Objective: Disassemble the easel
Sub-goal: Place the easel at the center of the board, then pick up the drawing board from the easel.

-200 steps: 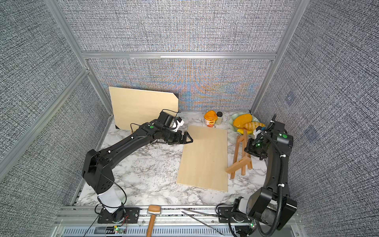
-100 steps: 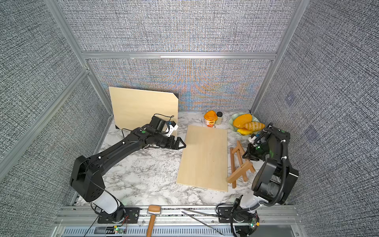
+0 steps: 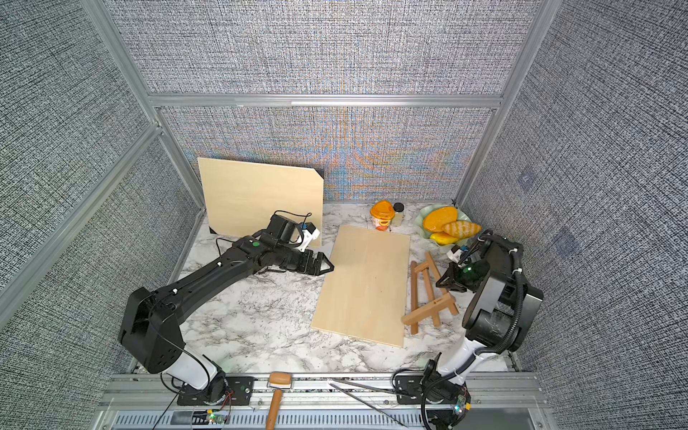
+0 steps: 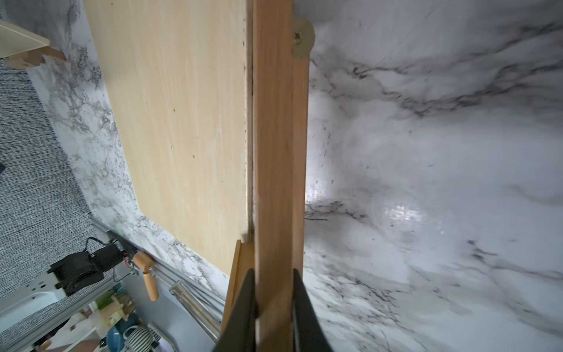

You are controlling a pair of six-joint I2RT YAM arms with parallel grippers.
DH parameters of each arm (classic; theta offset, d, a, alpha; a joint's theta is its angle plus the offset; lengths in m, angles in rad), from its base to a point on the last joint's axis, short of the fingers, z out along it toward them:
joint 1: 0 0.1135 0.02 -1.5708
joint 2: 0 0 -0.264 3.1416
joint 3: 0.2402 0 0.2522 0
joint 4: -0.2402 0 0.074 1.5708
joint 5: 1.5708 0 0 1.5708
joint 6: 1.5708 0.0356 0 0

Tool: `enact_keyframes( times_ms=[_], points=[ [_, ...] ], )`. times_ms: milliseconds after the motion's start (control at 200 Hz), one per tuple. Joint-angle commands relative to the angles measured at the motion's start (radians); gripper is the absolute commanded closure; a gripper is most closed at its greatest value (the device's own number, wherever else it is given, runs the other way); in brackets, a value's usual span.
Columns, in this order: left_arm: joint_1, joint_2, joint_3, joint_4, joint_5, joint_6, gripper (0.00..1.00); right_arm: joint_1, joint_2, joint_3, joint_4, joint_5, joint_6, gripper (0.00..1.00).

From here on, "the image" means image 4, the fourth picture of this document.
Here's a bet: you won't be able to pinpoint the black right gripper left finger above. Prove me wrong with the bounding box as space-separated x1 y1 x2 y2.
213 268 257 352

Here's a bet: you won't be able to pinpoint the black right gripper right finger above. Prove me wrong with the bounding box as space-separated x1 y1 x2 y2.
292 268 333 352

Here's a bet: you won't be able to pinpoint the wooden easel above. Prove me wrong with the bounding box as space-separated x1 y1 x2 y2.
5 46 65 70
220 1 315 351

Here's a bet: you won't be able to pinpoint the metal tongs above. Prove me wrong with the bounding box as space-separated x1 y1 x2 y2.
169 281 221 344

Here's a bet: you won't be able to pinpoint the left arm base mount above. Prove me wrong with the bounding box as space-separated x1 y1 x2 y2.
47 242 126 296

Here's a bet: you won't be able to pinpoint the wooden handled mallet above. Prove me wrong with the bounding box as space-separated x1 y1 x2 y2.
133 252 159 302

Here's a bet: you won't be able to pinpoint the light wooden board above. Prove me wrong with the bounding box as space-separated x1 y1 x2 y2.
84 1 249 273
0 20 51 58

